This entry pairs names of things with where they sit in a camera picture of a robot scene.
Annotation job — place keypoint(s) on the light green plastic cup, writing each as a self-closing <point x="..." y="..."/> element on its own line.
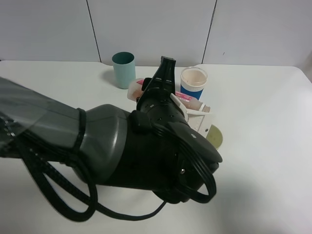
<point x="215" y="136"/>

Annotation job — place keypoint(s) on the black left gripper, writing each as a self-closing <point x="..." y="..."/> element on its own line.
<point x="156" y="114"/>

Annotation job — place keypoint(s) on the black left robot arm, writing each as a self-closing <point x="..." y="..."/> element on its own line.
<point x="151" y="148"/>

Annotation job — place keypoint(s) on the blue white paper cup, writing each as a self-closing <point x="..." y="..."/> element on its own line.
<point x="193" y="81"/>

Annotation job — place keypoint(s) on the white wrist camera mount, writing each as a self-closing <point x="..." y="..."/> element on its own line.
<point x="196" y="113"/>

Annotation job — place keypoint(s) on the teal plastic cup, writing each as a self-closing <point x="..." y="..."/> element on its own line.
<point x="124" y="69"/>

